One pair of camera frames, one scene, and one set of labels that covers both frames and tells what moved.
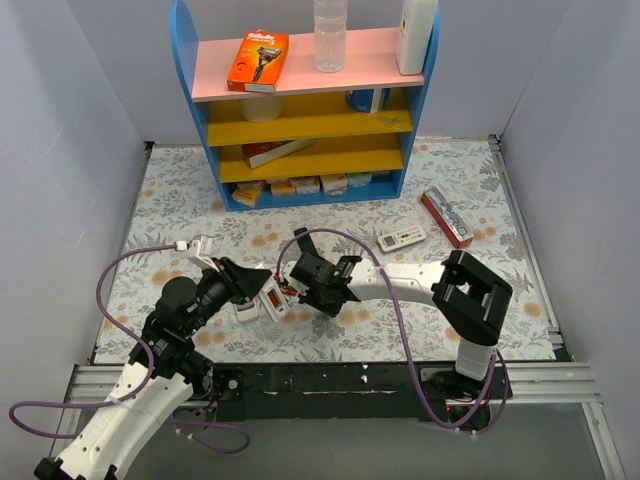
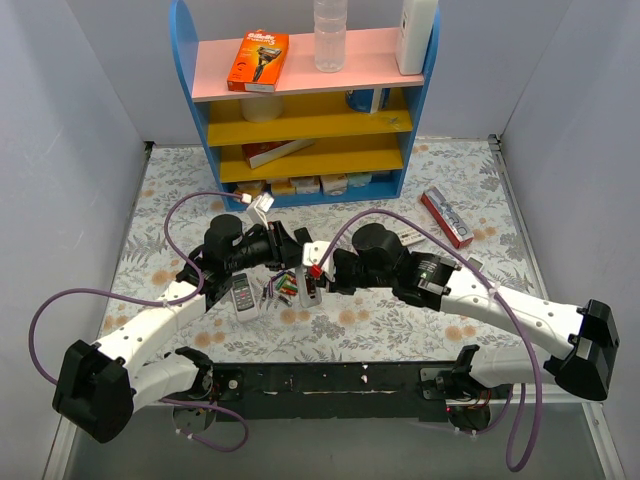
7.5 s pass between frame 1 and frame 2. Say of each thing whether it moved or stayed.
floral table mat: stayed
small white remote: moved
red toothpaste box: stayed
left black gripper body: moved
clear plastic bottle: stayed
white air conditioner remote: stayed
